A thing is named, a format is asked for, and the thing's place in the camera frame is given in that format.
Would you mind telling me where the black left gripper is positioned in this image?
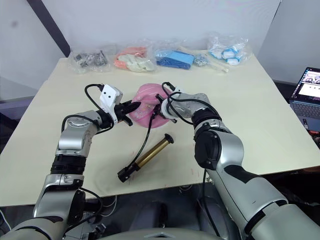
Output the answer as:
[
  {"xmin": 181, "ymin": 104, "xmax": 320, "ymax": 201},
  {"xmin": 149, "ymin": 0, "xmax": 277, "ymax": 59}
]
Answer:
[{"xmin": 113, "ymin": 101, "xmax": 140, "ymax": 127}]

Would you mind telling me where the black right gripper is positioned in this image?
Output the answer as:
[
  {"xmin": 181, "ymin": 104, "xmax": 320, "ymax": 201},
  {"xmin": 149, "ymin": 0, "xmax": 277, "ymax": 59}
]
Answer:
[{"xmin": 150, "ymin": 93, "xmax": 165, "ymax": 119}]

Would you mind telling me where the black pump hose with needle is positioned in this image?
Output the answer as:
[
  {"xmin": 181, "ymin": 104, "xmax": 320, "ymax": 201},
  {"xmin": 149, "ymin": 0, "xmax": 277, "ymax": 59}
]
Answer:
[{"xmin": 129, "ymin": 109, "xmax": 158, "ymax": 167}]

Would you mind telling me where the brass hand pump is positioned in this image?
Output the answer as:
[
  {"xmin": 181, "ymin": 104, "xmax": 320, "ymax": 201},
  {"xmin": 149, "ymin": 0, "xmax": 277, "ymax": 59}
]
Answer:
[{"xmin": 117, "ymin": 133, "xmax": 175, "ymax": 183}]

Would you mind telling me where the bag of orange cream parts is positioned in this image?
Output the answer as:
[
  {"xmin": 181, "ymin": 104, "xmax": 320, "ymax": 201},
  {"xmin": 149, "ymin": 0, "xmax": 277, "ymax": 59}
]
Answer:
[{"xmin": 113, "ymin": 39, "xmax": 158, "ymax": 74}]

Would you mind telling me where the bag of small metal parts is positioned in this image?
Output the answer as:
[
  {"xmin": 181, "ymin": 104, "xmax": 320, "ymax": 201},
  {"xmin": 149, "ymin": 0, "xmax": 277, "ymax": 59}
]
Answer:
[{"xmin": 192, "ymin": 53, "xmax": 210, "ymax": 68}]

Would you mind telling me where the bag of black parts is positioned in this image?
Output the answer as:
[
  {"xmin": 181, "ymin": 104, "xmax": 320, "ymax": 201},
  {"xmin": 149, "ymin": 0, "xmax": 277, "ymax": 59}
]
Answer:
[{"xmin": 70, "ymin": 44, "xmax": 118, "ymax": 75}]

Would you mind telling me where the bag of cream sticks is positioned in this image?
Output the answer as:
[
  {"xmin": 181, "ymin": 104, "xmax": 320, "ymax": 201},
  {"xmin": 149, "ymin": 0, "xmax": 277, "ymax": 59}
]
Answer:
[{"xmin": 177, "ymin": 45, "xmax": 230, "ymax": 74}]

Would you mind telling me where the bag of blue white parts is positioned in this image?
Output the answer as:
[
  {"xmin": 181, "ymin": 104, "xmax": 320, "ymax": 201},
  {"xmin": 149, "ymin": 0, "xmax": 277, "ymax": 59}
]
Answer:
[{"xmin": 206, "ymin": 33, "xmax": 249, "ymax": 67}]

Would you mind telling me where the dark diagonal beam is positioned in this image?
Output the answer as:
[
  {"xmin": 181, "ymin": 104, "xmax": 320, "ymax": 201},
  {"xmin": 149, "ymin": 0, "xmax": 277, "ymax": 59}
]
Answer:
[{"xmin": 33, "ymin": 0, "xmax": 71, "ymax": 58}]

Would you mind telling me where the open laptop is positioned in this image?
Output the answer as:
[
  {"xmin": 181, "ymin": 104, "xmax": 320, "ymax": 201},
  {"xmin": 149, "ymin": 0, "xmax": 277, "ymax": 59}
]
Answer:
[{"xmin": 289, "ymin": 66, "xmax": 320, "ymax": 131}]

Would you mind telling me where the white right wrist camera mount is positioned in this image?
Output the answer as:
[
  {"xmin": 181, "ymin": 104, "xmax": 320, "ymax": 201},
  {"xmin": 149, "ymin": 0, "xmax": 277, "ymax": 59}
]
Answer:
[{"xmin": 159, "ymin": 86, "xmax": 185, "ymax": 119}]

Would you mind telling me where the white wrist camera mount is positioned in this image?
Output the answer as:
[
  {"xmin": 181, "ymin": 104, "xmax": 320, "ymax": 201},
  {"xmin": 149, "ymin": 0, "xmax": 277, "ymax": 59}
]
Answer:
[
  {"xmin": 159, "ymin": 86, "xmax": 185, "ymax": 119},
  {"xmin": 99, "ymin": 84, "xmax": 124, "ymax": 124}
]

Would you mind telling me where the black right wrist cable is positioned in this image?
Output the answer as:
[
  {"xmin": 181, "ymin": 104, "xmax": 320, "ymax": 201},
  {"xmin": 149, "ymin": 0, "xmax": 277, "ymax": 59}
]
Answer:
[{"xmin": 161, "ymin": 81, "xmax": 195, "ymax": 124}]

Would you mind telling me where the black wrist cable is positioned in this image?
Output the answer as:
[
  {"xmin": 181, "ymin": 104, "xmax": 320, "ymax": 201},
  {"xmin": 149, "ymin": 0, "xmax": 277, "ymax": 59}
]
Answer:
[
  {"xmin": 161, "ymin": 81, "xmax": 195, "ymax": 124},
  {"xmin": 84, "ymin": 83, "xmax": 105, "ymax": 114}
]

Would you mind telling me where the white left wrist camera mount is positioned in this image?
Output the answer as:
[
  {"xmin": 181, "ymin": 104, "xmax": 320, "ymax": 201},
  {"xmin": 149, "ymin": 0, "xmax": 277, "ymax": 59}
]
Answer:
[{"xmin": 99, "ymin": 84, "xmax": 124, "ymax": 124}]

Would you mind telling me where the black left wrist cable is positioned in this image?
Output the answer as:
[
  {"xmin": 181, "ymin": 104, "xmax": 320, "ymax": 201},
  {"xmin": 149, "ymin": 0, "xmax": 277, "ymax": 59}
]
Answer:
[{"xmin": 84, "ymin": 83, "xmax": 105, "ymax": 114}]

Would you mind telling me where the white cable under table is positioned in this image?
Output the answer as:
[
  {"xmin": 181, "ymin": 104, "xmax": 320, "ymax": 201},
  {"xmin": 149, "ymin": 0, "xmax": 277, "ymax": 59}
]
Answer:
[{"xmin": 99, "ymin": 194, "xmax": 119, "ymax": 216}]

